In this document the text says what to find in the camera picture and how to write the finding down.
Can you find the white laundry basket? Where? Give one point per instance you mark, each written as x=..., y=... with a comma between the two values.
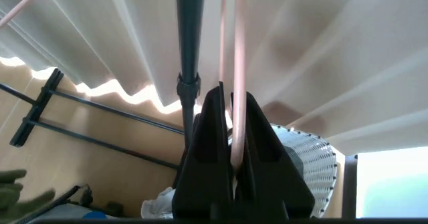
x=311, y=157

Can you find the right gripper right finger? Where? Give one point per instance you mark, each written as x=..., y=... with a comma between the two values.
x=267, y=177

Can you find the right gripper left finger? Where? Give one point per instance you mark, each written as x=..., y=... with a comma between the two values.
x=204, y=170

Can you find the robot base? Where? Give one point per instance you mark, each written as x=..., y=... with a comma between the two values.
x=57, y=214

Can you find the beige curtain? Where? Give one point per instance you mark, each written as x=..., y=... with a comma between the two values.
x=317, y=50

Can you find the window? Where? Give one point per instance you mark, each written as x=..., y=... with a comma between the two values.
x=391, y=184

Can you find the black clothes rack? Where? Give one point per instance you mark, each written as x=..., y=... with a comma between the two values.
x=189, y=33

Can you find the pale grey shorts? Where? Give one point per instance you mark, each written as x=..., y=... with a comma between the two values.
x=160, y=204

